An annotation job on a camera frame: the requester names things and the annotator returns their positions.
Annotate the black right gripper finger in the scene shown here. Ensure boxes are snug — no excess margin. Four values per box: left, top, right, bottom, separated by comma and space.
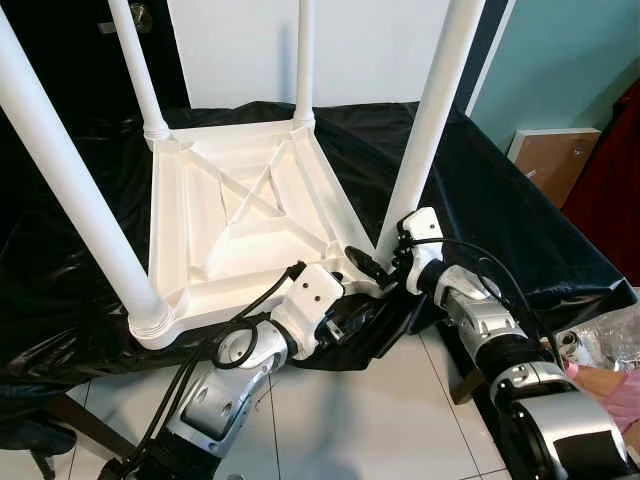
345, 245, 386, 283

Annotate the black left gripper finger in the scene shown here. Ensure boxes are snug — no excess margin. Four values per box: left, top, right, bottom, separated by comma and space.
350, 295, 389, 331

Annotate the white plastic table top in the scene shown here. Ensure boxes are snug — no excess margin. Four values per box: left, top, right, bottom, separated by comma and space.
128, 108, 401, 351

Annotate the brown wooden table leg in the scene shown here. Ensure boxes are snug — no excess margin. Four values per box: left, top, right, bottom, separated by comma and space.
45, 395, 136, 461
450, 350, 491, 406

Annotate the black plastic table cover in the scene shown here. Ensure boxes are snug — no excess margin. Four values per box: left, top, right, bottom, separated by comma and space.
0, 100, 636, 401

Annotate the clear plastic bag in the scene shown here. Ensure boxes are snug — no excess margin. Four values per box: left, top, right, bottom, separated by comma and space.
555, 300, 640, 366

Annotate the dark red fabric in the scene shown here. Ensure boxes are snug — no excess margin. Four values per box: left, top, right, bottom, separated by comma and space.
560, 80, 640, 286

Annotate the large white board panel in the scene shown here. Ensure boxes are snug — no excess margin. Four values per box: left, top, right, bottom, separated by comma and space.
168, 0, 491, 109

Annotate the pink plastic bag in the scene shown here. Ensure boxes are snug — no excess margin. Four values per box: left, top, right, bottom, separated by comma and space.
565, 355, 640, 436

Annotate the black chair base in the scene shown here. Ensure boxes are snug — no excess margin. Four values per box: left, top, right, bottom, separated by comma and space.
0, 415, 76, 479

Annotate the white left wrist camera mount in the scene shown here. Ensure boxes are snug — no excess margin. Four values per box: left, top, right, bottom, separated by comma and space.
270, 262, 346, 359

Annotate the brown board with white frame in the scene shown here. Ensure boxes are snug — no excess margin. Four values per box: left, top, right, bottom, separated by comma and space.
508, 127, 601, 206

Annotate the metal door lever handle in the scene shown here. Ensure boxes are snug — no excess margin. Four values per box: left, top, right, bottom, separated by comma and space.
98, 3, 153, 34

